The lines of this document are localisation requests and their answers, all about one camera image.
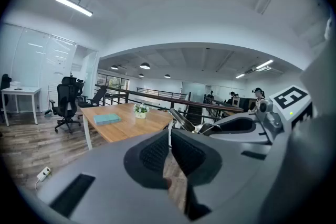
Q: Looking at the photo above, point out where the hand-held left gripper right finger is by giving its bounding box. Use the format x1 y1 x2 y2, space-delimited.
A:
170 128 224 187

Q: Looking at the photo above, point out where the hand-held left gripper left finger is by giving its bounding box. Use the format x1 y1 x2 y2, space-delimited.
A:
123 130 171 190

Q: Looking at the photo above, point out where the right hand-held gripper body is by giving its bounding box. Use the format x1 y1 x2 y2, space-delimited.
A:
258 85 315 137

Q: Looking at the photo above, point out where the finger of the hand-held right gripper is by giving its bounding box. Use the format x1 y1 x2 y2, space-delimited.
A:
209 123 273 145
214 112 260 127

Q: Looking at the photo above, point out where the wooden table with white legs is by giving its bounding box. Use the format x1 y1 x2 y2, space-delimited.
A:
80 102 174 151

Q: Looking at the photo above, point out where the long ceiling light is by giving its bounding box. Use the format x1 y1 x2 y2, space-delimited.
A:
54 0 94 18
255 59 275 70

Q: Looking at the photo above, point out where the white pot of flowers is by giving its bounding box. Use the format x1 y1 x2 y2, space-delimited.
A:
133 103 150 120

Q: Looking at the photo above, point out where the black railing with wooden handrail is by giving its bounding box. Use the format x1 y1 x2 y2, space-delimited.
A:
94 83 245 126

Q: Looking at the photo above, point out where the teal book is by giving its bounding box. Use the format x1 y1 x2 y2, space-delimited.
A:
93 113 122 126

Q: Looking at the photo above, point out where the black mesh office chair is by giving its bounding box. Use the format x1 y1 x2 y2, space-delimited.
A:
49 76 82 134

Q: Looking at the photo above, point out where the white power strip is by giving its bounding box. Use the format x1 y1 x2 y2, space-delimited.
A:
36 166 52 183

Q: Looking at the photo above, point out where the white desk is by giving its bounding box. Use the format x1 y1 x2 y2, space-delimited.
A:
1 86 42 126

